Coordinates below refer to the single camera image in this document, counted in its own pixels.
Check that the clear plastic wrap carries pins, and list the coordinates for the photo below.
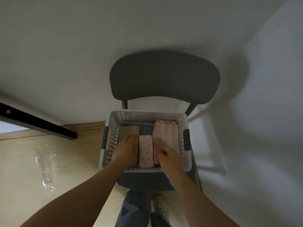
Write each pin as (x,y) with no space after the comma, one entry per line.
(46,172)

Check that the person's white dotted slipper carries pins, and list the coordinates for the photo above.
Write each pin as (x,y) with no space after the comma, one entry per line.
(162,205)

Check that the person's left hand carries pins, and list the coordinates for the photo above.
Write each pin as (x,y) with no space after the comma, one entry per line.
(126,153)

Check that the white plastic basket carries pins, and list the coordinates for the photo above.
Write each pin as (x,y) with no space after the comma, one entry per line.
(146,115)

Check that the person's right forearm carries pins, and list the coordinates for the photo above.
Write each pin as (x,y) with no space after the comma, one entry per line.
(201,205)

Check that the pink dotted cloth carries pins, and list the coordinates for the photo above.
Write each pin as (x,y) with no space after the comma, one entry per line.
(145,151)

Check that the person's right hand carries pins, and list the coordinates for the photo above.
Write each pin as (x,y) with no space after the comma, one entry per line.
(170,163)

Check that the tan brown towel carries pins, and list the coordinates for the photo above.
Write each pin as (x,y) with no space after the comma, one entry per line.
(129,131)

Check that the pale pink towel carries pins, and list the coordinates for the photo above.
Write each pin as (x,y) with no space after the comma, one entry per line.
(165,132)

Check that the grey chair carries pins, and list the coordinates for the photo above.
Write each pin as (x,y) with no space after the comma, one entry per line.
(163,73)

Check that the person's left forearm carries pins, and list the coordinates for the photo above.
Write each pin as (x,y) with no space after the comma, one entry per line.
(75,200)

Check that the person's light trousers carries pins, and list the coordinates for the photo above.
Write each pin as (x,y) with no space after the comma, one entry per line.
(132,210)

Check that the grey-blue towel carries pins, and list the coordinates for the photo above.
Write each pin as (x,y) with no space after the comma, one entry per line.
(146,128)

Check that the wooden table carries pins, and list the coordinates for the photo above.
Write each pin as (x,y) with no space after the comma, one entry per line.
(35,122)

